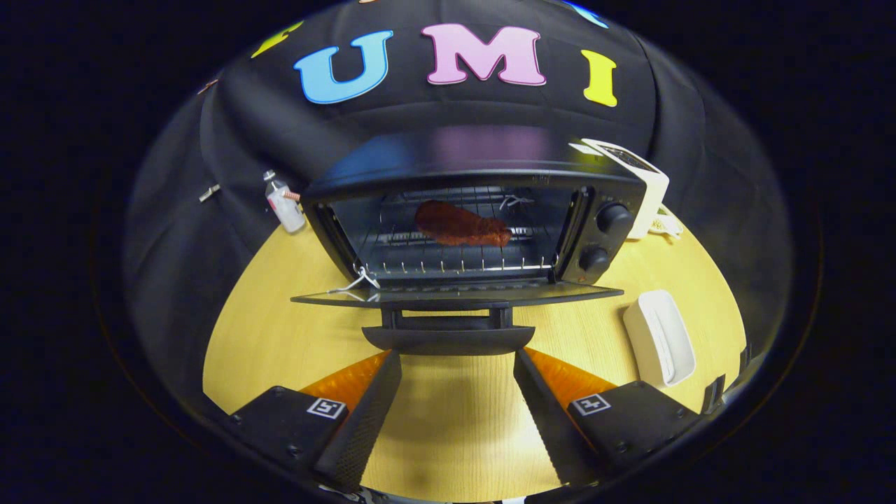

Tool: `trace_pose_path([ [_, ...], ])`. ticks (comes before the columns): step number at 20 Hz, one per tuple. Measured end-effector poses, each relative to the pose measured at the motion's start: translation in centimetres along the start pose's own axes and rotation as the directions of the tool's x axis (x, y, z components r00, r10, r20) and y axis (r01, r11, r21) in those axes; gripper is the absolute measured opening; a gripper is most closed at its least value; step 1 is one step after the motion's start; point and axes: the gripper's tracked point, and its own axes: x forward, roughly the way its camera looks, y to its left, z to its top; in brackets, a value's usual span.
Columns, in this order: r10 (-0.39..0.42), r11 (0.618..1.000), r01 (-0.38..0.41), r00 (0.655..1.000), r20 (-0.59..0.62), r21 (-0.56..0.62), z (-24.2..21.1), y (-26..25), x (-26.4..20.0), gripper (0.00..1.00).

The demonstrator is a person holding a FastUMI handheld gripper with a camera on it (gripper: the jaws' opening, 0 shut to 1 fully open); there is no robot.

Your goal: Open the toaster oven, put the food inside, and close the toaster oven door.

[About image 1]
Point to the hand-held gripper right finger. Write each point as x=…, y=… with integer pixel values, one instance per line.
x=542, y=413

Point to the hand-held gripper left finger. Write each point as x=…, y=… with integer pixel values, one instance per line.
x=367, y=420

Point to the brown meat strip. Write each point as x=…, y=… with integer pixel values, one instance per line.
x=455, y=225

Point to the black toaster oven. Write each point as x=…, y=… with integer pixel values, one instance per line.
x=455, y=150

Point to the white toaster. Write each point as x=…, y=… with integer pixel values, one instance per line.
x=651, y=189

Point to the white rectangular dish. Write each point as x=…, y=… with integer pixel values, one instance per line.
x=661, y=339

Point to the black table edge clamp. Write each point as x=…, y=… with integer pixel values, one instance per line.
x=745, y=357
x=714, y=395

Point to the small white dish with grains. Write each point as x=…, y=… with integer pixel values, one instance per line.
x=666, y=225

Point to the clear plastic bottle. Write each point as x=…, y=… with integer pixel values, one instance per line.
x=285, y=210

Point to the pink striped stick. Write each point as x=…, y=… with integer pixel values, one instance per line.
x=293, y=196

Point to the white clip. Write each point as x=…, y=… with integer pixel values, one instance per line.
x=208, y=193

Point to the black backdrop cloth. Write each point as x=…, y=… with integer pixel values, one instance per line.
x=210, y=175

